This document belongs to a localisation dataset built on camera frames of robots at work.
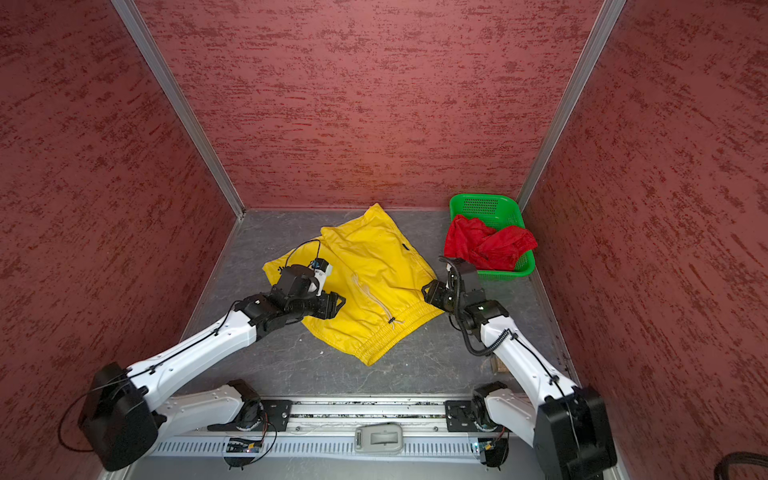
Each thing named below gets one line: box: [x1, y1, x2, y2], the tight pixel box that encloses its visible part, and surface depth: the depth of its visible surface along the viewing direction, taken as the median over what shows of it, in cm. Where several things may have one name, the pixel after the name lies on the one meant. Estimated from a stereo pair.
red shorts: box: [444, 215, 539, 271], surface depth 102 cm
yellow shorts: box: [262, 203, 443, 367], surface depth 98 cm
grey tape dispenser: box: [354, 422, 404, 454], surface depth 70 cm
